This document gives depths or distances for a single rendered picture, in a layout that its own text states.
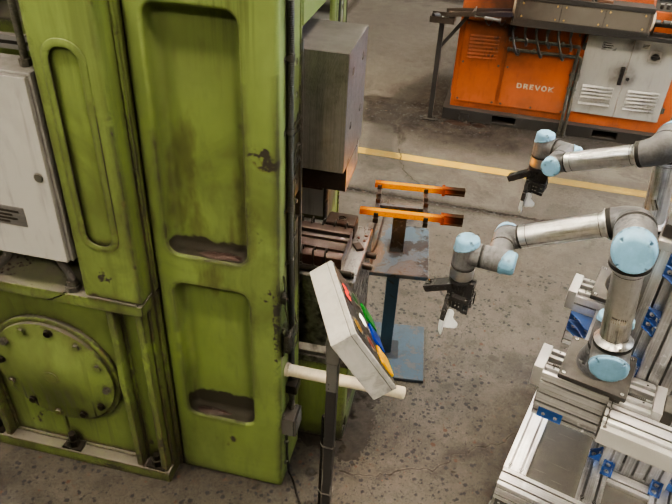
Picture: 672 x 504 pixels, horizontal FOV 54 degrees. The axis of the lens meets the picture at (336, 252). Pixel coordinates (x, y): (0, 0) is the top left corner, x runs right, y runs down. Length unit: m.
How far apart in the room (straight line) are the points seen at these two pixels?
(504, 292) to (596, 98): 2.48
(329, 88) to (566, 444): 1.78
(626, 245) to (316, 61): 1.02
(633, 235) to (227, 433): 1.70
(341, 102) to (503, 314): 2.10
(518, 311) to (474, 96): 2.61
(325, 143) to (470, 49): 3.84
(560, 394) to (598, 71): 3.85
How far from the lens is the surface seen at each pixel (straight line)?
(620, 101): 6.07
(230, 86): 1.95
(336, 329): 1.86
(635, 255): 1.97
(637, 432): 2.43
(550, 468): 2.93
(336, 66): 2.05
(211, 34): 1.92
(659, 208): 2.79
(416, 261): 3.03
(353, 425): 3.16
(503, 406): 3.37
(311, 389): 2.90
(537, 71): 5.94
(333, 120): 2.12
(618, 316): 2.12
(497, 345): 3.67
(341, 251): 2.48
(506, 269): 2.08
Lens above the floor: 2.43
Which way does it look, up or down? 36 degrees down
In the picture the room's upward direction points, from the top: 3 degrees clockwise
